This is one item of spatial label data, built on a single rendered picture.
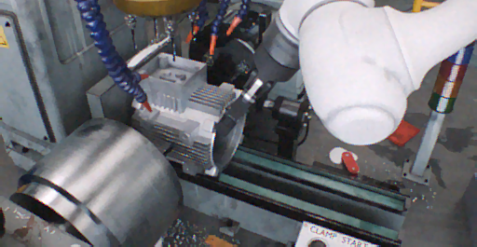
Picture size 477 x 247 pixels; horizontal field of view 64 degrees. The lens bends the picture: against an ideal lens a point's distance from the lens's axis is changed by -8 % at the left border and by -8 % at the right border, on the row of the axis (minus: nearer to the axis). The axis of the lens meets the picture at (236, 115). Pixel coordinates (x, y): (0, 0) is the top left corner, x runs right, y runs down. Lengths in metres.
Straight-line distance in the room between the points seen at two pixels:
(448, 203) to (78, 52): 0.99
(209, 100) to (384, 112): 0.49
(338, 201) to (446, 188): 0.37
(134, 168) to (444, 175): 0.88
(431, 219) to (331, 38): 0.74
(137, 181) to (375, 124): 0.39
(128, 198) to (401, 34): 0.45
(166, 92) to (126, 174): 0.26
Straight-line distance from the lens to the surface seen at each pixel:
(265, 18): 0.86
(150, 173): 0.67
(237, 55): 1.04
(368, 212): 0.96
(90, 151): 0.67
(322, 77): 0.44
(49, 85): 0.90
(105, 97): 0.84
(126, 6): 0.76
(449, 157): 1.31
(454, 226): 1.12
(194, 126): 0.83
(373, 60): 0.43
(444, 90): 1.02
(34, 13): 0.84
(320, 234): 0.64
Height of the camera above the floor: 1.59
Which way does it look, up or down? 37 degrees down
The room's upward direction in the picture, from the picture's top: straight up
